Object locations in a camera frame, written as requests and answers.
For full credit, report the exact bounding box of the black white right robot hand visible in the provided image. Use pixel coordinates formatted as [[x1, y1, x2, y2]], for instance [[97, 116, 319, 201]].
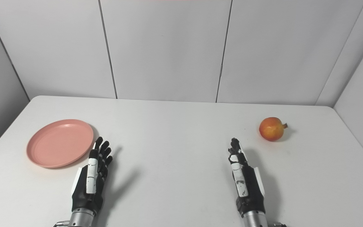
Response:
[[228, 138, 266, 217]]

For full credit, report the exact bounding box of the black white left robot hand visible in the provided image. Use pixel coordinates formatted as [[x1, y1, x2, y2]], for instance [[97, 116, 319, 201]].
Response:
[[71, 137, 113, 215]]

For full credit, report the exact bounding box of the pink round plate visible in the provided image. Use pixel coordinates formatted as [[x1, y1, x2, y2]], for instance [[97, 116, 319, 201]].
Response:
[[26, 119, 94, 168]]

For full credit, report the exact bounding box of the red yellow pomegranate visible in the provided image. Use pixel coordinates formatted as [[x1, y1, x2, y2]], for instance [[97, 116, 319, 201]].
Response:
[[259, 117, 288, 142]]

